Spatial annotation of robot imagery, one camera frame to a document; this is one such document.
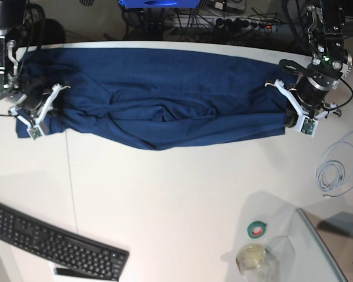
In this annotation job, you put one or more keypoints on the blue box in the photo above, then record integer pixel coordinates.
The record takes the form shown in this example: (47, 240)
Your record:
(159, 3)

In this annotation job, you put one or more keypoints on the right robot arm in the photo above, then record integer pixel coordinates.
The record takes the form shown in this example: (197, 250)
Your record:
(22, 28)

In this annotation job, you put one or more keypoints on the black computer keyboard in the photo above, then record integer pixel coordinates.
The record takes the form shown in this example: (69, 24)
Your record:
(75, 254)

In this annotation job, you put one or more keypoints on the dark blue t-shirt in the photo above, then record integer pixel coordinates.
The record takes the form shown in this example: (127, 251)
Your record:
(157, 99)

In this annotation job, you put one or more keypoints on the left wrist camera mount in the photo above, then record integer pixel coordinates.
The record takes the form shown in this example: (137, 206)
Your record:
(308, 120)

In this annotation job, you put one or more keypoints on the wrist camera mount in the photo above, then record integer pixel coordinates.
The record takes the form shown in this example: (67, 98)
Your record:
(308, 120)
(35, 121)

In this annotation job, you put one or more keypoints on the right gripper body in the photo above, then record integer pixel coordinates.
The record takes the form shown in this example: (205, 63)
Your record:
(33, 100)

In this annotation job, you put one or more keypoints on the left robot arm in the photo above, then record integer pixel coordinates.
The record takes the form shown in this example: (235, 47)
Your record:
(330, 64)

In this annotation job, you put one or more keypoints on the clear glass jar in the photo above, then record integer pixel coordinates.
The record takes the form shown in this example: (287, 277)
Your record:
(253, 263)

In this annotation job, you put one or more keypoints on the black power strip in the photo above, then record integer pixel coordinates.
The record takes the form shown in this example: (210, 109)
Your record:
(235, 25)

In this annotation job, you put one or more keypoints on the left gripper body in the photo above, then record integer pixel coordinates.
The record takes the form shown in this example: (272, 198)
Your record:
(312, 90)

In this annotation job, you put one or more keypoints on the green tape roll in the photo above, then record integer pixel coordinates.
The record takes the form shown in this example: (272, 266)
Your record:
(256, 229)

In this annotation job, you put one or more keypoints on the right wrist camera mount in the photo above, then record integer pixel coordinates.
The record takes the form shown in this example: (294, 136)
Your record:
(35, 121)

